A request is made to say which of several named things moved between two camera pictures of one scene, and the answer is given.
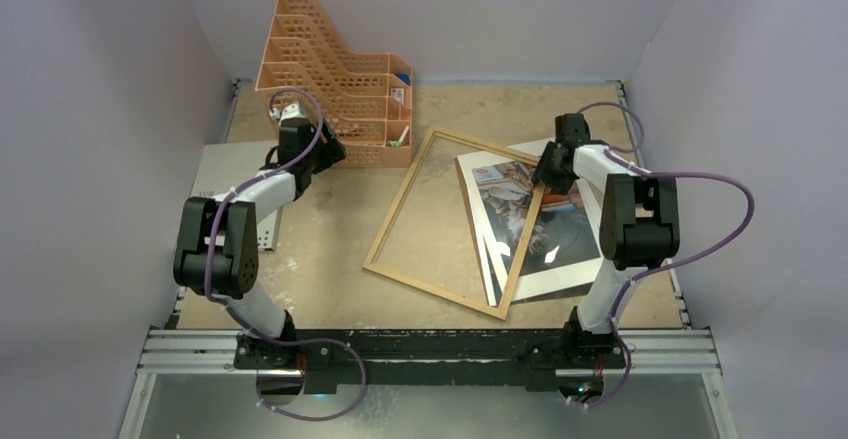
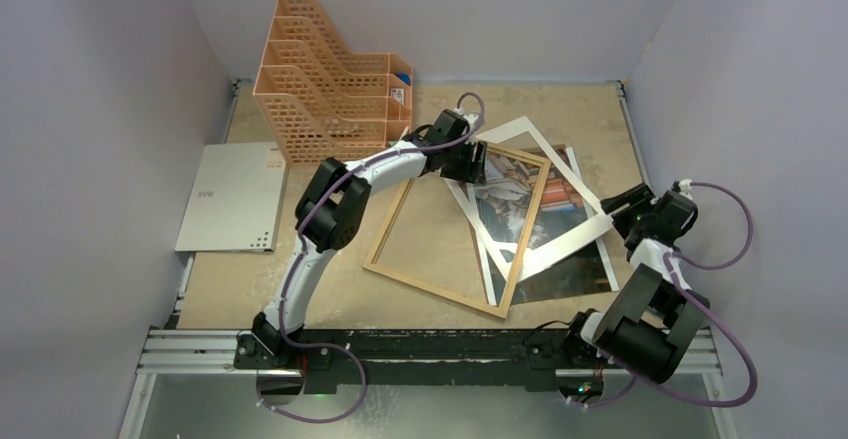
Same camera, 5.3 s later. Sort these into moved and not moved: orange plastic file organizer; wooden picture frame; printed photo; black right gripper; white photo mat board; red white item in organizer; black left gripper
Moved: white photo mat board; black left gripper; black right gripper; printed photo
Not moved: wooden picture frame; orange plastic file organizer; red white item in organizer
